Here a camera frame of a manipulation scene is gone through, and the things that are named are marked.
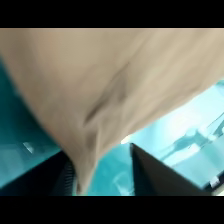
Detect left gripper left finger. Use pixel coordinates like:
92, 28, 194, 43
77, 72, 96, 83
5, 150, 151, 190
0, 150, 77, 197

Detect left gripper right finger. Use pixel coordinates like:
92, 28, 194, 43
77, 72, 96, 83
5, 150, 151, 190
129, 142, 215, 197

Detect tan shirt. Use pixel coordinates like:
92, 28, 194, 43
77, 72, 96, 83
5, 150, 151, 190
0, 28, 224, 196

